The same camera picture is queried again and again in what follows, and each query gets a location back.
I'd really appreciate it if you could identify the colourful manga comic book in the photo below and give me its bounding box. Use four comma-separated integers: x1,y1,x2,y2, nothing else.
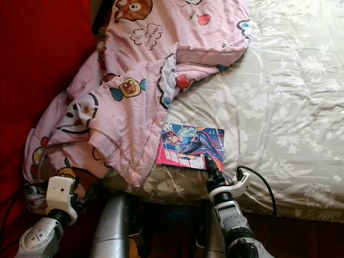
156,123,225,171

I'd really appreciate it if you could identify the silver left robot leg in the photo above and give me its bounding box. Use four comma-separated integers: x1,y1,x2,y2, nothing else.
89,193,131,258

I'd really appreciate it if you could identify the cream floral bed sheet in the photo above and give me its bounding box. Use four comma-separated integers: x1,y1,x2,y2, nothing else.
102,0,344,224

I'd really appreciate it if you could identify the pink cartoon print blanket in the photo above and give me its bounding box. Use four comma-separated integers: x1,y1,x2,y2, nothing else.
23,0,252,216

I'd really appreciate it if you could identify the red covered folded mattress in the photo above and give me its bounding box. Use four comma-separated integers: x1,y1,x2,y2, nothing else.
0,0,95,258

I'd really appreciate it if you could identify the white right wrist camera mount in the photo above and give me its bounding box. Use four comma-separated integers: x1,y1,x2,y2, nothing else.
209,169,252,204

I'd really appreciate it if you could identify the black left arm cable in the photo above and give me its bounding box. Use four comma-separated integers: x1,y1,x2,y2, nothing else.
3,183,49,258

